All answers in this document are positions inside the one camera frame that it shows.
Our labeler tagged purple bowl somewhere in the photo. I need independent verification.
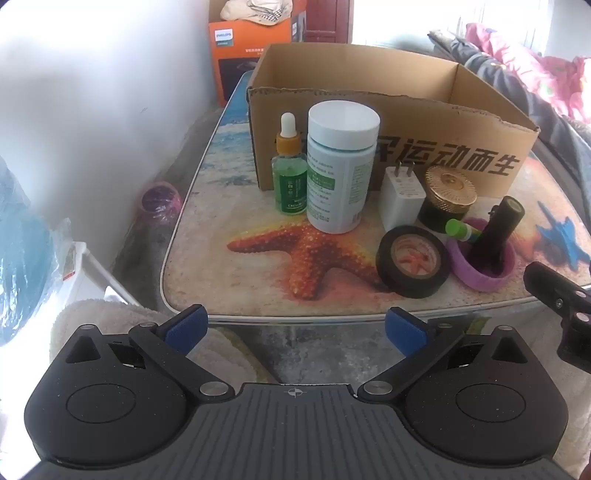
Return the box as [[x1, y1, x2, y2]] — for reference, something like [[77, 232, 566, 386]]
[[446, 218, 517, 293]]

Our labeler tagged green lip balm tube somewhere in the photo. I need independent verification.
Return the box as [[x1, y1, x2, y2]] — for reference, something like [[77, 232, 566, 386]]
[[445, 219, 481, 243]]

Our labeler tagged gold lid black jar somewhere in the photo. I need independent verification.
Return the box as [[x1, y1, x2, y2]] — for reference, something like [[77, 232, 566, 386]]
[[418, 166, 478, 233]]

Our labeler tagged black electrical tape roll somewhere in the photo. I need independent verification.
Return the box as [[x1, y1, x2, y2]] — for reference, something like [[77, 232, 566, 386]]
[[376, 226, 451, 299]]

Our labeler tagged white power adapter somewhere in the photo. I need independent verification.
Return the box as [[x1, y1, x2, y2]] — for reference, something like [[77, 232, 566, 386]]
[[378, 161, 426, 231]]

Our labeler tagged purple jar on floor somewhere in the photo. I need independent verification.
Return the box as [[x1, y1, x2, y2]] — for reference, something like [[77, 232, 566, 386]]
[[138, 181, 182, 224]]

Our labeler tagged grey blanket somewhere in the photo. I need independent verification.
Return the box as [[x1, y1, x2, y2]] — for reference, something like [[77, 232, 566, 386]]
[[427, 31, 591, 195]]

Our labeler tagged green dropper bottle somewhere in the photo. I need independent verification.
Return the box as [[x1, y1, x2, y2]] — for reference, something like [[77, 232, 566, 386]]
[[271, 112, 308, 215]]

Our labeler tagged pink cloth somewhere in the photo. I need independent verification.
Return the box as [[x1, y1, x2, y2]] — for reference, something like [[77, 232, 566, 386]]
[[466, 23, 590, 124]]

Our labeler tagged white pill bottle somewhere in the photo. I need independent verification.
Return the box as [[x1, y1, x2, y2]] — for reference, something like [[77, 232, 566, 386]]
[[307, 100, 381, 234]]

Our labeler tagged brown cardboard box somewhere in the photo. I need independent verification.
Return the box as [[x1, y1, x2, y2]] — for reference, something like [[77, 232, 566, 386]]
[[246, 43, 540, 197]]

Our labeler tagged orange Philips box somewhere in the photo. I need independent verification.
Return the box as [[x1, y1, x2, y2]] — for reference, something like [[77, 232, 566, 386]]
[[208, 1, 307, 106]]

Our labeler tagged dark red door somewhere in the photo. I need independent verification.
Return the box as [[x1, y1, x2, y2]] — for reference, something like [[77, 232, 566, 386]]
[[304, 0, 353, 44]]

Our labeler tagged beige cloth in box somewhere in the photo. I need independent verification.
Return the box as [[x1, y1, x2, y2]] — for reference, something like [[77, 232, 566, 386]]
[[221, 0, 294, 26]]

